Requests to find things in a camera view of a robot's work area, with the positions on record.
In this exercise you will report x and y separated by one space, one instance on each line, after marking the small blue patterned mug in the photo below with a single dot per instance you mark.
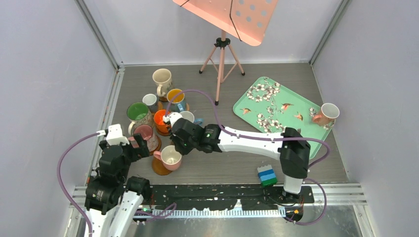
151 101

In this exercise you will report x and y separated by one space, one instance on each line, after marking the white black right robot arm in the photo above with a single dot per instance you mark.
289 147

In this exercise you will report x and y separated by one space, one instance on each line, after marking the mint green floral tray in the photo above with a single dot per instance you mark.
271 107

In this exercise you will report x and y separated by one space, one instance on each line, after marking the pink white inside mug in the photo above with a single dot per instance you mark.
170 158

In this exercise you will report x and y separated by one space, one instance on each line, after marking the pink music stand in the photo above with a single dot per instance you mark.
247 20

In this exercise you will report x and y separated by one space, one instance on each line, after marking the green inside cream mug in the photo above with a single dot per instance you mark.
139 114

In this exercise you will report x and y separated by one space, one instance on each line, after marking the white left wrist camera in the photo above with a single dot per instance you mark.
113 135

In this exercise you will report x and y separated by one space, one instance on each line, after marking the orange mug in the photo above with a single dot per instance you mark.
161 127

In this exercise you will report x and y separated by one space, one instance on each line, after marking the yellow inside blue mug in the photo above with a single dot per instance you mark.
178 101

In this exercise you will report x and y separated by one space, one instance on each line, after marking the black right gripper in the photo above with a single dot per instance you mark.
184 150

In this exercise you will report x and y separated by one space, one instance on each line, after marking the cream shell pattern mug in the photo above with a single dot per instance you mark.
163 80

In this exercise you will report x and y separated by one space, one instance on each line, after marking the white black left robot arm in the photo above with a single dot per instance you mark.
112 198

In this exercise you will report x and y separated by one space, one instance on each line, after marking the ridged brown coaster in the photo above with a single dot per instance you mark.
159 168
163 98
154 144

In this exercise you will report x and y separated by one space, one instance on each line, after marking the blue green toy brick stack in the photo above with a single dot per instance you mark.
266 175

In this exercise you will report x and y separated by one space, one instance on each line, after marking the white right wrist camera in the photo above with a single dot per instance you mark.
173 117

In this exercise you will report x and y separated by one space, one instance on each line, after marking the pink inside floral mug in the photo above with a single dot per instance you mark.
145 130

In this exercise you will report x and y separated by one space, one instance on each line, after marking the peach mug white inside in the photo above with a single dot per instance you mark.
328 113

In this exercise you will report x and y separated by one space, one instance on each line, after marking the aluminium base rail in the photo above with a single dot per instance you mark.
244 200

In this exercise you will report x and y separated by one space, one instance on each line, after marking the ridged brown coaster back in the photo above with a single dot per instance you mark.
163 98

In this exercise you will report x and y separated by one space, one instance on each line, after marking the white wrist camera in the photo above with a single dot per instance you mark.
173 117
113 135

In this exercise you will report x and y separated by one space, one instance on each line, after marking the white inside teal mug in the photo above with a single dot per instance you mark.
190 117

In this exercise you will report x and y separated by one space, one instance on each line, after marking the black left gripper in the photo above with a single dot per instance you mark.
142 151

